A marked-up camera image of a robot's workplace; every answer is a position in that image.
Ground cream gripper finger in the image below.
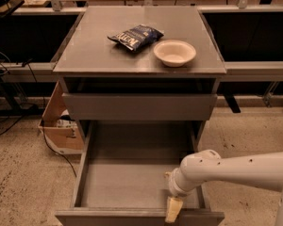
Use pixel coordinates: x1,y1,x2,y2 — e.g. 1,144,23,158
165,197,183,223

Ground cardboard box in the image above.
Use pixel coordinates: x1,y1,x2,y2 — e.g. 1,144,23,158
38,83,84,154

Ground blue chip bag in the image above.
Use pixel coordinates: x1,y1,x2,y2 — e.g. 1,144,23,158
108,24,164,51

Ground black floor cable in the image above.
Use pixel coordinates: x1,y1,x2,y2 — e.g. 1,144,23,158
40,118,78,178

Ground grey top drawer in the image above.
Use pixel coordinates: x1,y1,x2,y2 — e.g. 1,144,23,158
62,93,217,121

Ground grey drawer cabinet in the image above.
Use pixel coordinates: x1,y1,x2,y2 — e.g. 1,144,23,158
54,6,226,146

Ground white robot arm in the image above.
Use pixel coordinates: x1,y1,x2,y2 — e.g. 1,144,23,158
165,150,283,226

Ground grey drawer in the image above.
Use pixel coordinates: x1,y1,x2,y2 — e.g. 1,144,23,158
62,93,217,121
56,121,225,226

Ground white bowl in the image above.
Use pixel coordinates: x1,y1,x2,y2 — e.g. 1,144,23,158
154,40,196,68

